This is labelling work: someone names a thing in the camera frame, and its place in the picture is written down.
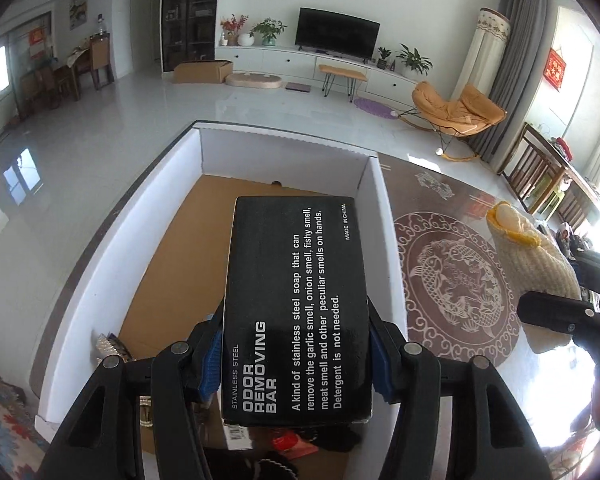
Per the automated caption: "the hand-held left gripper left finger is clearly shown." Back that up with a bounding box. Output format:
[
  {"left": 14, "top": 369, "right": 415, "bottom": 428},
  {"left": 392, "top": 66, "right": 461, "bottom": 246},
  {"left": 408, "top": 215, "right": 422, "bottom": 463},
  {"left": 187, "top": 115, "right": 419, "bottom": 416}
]
[{"left": 50, "top": 312, "right": 226, "bottom": 480}]

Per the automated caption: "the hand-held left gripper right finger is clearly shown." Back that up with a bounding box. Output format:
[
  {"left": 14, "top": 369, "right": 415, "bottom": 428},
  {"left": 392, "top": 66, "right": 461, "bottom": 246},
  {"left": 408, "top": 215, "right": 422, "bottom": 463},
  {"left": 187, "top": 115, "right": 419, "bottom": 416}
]
[{"left": 367, "top": 300, "right": 553, "bottom": 480}]

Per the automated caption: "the cream knitted glove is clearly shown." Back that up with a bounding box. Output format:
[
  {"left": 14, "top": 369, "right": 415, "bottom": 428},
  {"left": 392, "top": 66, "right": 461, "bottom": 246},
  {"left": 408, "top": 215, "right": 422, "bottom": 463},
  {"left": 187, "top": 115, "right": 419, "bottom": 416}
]
[{"left": 486, "top": 201, "right": 583, "bottom": 353}]

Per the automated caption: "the rhinestone bow hair clip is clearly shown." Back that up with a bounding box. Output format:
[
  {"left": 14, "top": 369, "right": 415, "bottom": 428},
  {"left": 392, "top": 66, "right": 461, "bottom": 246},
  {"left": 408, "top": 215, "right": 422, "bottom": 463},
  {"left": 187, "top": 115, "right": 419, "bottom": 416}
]
[{"left": 92, "top": 332, "right": 131, "bottom": 366}]

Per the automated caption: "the black printed box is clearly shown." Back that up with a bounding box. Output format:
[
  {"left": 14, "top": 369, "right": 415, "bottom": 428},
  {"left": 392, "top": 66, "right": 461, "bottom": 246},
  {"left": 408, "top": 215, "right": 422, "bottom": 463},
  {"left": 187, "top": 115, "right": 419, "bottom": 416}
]
[{"left": 221, "top": 196, "right": 373, "bottom": 428}]

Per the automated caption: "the red satin pouch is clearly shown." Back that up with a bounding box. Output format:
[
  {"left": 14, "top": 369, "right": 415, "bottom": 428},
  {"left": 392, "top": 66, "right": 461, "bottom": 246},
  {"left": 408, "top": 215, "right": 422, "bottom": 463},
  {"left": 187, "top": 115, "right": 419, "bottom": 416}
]
[{"left": 272, "top": 430, "right": 321, "bottom": 461}]

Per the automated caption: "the white cardboard box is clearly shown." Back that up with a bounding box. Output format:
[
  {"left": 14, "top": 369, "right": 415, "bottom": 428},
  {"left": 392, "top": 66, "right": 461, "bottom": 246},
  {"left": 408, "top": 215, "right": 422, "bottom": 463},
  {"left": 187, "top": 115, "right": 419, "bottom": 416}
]
[{"left": 36, "top": 120, "right": 411, "bottom": 480}]

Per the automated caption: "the wooden slatted chair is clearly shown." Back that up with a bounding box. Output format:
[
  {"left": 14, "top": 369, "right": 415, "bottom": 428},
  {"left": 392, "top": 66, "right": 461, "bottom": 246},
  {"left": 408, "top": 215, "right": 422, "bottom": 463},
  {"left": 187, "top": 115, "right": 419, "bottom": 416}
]
[
  {"left": 555, "top": 180, "right": 600, "bottom": 231},
  {"left": 502, "top": 122, "right": 568, "bottom": 211}
]

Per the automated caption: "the floral printed cloth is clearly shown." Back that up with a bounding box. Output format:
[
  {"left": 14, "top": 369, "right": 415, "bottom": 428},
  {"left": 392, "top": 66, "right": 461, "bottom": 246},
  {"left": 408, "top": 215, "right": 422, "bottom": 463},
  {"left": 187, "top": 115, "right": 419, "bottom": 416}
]
[{"left": 0, "top": 350, "right": 51, "bottom": 480}]

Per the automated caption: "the orange lounge chair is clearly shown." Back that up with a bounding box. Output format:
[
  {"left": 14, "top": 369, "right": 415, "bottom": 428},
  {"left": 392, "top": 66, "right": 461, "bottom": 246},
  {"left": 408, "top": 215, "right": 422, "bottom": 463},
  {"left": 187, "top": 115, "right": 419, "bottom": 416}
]
[{"left": 397, "top": 81, "right": 507, "bottom": 161}]

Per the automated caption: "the grey curtain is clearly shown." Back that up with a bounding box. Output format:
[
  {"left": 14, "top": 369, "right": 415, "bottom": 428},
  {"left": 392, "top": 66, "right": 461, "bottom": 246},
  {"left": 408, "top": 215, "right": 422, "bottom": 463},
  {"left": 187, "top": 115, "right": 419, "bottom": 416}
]
[{"left": 472, "top": 0, "right": 561, "bottom": 163}]

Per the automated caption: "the covered standing air conditioner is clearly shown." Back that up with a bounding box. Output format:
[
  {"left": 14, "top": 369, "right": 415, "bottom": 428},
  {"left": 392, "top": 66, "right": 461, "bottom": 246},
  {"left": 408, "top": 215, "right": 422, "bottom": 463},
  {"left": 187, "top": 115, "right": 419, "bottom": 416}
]
[{"left": 467, "top": 7, "right": 512, "bottom": 103}]

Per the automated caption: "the purple round mat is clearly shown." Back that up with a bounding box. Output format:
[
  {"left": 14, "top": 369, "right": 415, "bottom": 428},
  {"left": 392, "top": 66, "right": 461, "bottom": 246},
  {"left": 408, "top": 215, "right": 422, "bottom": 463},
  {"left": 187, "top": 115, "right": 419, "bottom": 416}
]
[{"left": 353, "top": 97, "right": 401, "bottom": 120}]

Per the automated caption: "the large potted plant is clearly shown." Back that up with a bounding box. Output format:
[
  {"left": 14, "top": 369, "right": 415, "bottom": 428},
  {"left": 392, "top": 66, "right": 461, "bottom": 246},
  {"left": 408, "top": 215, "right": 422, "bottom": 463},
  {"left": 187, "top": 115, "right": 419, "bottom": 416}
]
[{"left": 396, "top": 44, "right": 433, "bottom": 78}]

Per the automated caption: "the beige cat bed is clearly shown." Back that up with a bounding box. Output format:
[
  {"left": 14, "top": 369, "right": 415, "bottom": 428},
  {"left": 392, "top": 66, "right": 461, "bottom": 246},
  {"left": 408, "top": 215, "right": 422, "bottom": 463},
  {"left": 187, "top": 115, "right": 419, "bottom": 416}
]
[{"left": 225, "top": 72, "right": 283, "bottom": 88}]

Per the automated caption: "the brown cardboard box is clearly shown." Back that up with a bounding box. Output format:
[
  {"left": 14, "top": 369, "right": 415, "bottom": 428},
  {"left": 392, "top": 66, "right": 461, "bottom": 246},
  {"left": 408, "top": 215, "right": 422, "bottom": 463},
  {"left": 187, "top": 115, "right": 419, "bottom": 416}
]
[{"left": 172, "top": 60, "right": 234, "bottom": 84}]

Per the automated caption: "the orange topped bench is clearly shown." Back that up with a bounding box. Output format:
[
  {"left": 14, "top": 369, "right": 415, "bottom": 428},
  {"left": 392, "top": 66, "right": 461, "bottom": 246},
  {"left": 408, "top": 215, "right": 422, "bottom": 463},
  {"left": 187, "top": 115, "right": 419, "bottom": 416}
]
[{"left": 318, "top": 64, "right": 368, "bottom": 101}]

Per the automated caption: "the white television cabinet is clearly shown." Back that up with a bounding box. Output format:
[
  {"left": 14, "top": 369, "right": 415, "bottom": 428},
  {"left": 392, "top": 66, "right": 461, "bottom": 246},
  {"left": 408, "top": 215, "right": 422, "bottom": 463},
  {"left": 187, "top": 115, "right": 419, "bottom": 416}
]
[{"left": 215, "top": 45, "right": 431, "bottom": 103}]

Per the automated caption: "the wooden dining chair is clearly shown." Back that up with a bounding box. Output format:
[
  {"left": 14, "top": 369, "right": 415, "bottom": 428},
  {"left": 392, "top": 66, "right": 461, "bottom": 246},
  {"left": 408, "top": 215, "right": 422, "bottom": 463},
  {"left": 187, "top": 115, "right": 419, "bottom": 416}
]
[{"left": 89, "top": 33, "right": 115, "bottom": 86}]

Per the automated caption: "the black television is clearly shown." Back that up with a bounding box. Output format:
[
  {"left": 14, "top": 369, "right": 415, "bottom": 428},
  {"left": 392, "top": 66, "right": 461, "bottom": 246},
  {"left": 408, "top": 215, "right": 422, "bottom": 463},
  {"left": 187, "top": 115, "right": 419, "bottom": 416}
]
[{"left": 295, "top": 7, "right": 381, "bottom": 58}]

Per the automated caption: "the leafy green potted plant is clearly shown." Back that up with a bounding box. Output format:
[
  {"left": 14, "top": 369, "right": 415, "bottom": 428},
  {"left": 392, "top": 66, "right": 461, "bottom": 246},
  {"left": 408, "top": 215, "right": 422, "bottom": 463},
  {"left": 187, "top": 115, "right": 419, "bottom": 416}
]
[{"left": 250, "top": 17, "right": 287, "bottom": 47}]

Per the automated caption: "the red flower bouquet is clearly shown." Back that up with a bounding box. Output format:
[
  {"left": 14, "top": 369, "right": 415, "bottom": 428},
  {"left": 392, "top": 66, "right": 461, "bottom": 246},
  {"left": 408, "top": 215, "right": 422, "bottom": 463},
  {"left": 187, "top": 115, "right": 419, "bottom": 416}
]
[{"left": 220, "top": 14, "right": 249, "bottom": 46}]

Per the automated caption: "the dark display cabinet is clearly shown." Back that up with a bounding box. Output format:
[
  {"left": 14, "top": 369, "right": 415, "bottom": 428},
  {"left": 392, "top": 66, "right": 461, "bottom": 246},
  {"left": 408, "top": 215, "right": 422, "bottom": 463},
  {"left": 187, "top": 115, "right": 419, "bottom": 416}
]
[{"left": 161, "top": 0, "right": 223, "bottom": 73}]

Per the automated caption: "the red wall hanging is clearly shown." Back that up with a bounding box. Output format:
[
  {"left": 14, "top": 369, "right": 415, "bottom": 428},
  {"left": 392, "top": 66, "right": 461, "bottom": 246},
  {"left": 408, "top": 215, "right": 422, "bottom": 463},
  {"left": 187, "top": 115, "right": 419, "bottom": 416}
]
[{"left": 543, "top": 47, "right": 567, "bottom": 92}]

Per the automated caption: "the framed wall painting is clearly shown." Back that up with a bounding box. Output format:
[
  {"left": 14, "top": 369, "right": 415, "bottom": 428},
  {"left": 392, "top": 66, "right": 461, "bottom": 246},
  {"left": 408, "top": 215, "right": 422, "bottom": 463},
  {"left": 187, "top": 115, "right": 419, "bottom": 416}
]
[{"left": 69, "top": 0, "right": 89, "bottom": 30}]

